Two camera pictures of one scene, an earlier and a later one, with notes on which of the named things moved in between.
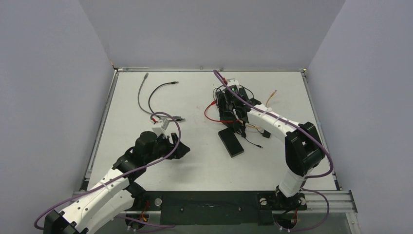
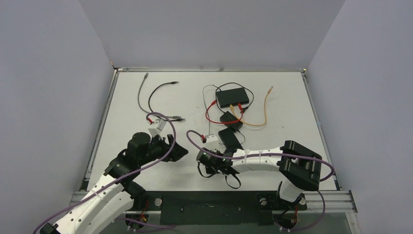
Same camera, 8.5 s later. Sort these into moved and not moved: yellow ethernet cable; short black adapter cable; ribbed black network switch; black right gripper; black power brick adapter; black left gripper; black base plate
Moved: black right gripper; short black adapter cable; yellow ethernet cable
Not moved: ribbed black network switch; black left gripper; black base plate; black power brick adapter
